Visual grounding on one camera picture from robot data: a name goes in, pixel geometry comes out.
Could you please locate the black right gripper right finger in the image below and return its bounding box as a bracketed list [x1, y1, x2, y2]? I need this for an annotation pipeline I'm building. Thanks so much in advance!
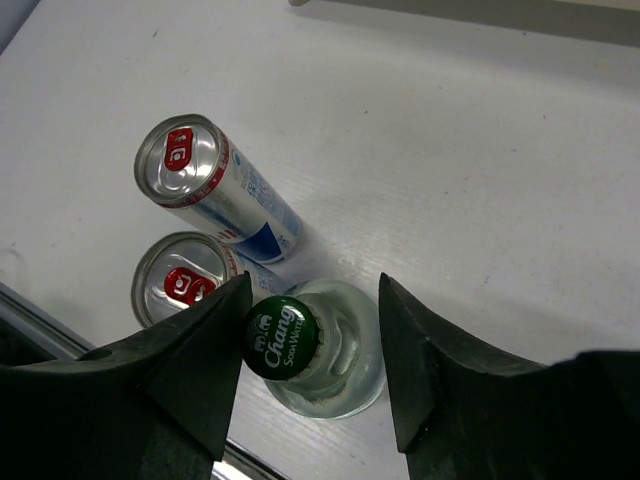
[379, 275, 639, 479]

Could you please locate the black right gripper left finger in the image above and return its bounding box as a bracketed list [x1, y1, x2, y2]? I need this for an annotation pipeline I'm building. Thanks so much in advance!
[0, 271, 254, 480]

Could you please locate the clear bottle green cap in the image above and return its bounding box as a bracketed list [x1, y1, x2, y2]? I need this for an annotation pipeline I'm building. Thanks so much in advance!
[241, 279, 386, 419]

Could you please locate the silver blue energy can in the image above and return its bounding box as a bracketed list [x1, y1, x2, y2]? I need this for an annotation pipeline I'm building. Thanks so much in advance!
[134, 114, 303, 264]
[131, 231, 287, 328]

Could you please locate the aluminium rail frame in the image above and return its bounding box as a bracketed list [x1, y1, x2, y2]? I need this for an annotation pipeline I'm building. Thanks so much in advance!
[0, 279, 281, 480]

